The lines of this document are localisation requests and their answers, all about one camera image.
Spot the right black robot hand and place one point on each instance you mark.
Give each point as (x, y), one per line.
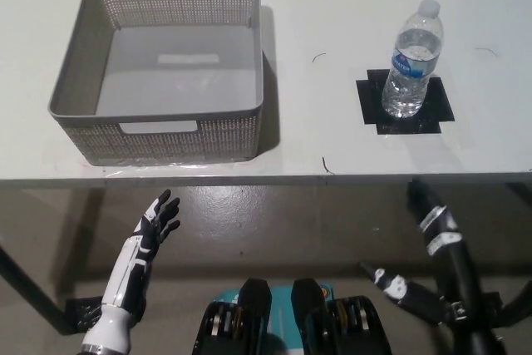
(457, 272)

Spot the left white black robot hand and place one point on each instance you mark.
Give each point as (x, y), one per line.
(141, 255)

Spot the clear plastic water bottle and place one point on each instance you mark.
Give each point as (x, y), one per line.
(409, 76)

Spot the dark metal table leg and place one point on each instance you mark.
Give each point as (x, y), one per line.
(517, 307)
(37, 292)

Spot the black teal robot torso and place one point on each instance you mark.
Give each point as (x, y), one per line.
(249, 321)

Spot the grey perforated plastic basket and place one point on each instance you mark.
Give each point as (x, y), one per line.
(83, 139)

